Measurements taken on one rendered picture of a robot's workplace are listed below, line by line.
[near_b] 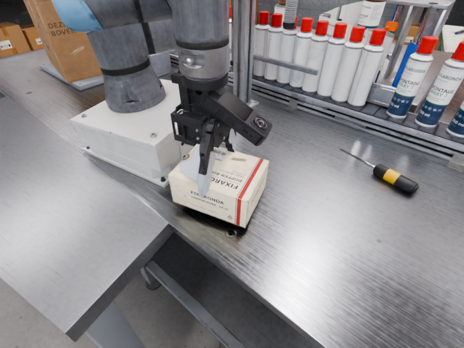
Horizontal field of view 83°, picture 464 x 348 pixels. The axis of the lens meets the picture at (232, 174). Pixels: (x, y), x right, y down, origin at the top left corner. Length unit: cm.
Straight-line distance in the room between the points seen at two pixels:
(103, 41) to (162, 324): 111
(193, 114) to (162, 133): 15
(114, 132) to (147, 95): 13
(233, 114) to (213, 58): 8
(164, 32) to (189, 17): 30
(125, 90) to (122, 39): 11
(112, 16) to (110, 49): 21
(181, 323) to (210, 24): 119
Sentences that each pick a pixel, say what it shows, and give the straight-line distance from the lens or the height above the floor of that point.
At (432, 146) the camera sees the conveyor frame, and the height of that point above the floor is 85.
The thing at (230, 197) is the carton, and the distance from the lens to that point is 46.
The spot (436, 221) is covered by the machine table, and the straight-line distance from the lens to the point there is 68.
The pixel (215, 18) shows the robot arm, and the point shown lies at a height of 118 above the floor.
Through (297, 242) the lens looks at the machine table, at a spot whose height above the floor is 83.
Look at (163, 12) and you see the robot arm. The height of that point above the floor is 117.
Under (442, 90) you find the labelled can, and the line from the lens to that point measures 84.
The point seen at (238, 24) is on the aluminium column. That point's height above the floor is 108.
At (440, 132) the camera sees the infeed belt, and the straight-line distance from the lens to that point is 89.
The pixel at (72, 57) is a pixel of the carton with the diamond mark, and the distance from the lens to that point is 122.
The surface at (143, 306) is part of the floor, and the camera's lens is 141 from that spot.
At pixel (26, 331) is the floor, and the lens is 158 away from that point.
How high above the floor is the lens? 125
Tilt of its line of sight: 41 degrees down
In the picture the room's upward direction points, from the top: straight up
